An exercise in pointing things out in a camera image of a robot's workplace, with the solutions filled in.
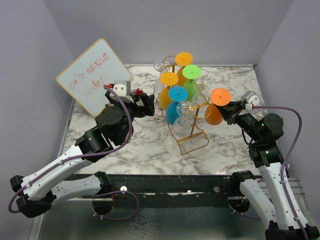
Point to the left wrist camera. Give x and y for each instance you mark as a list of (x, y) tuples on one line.
[(122, 88)]

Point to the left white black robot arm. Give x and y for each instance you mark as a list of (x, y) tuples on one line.
[(36, 193)]

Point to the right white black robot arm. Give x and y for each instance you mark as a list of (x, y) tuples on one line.
[(278, 211)]

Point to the grey holder with marker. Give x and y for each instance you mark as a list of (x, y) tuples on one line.
[(136, 92)]

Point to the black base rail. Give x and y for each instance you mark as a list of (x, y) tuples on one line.
[(172, 191)]

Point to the clear wine glass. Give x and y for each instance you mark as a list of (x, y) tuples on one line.
[(161, 66)]

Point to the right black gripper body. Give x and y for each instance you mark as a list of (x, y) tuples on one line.
[(235, 110)]

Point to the aluminium extrusion rail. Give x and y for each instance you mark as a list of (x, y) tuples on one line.
[(295, 185)]

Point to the yellow goblet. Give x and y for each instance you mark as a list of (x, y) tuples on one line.
[(182, 59), (168, 79)]

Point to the whiteboard with red writing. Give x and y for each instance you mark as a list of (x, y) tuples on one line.
[(85, 77)]

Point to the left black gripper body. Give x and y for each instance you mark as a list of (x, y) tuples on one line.
[(139, 111)]

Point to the gold wire glass rack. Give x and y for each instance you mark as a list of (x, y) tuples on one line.
[(197, 137)]

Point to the orange cup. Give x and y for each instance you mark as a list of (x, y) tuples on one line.
[(220, 97)]

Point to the green goblet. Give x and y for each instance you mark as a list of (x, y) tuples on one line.
[(191, 72)]

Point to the blue goblet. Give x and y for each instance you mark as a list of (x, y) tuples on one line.
[(177, 94)]

